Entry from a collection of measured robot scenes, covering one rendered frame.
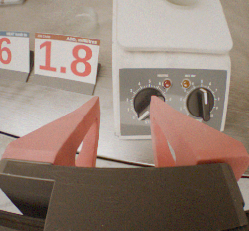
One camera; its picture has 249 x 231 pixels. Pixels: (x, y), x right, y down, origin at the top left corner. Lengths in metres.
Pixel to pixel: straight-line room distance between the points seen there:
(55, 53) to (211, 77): 0.19
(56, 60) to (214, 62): 0.19
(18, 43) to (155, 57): 0.19
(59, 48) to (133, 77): 0.11
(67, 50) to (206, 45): 0.16
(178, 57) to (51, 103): 0.17
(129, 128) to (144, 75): 0.06
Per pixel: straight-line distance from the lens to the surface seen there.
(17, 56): 0.31
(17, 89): 0.31
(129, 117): 0.21
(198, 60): 0.22
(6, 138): 0.30
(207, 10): 0.24
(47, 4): 0.37
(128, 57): 0.20
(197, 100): 0.22
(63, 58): 0.27
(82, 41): 0.25
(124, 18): 0.21
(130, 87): 0.21
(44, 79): 0.29
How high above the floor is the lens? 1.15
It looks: 77 degrees down
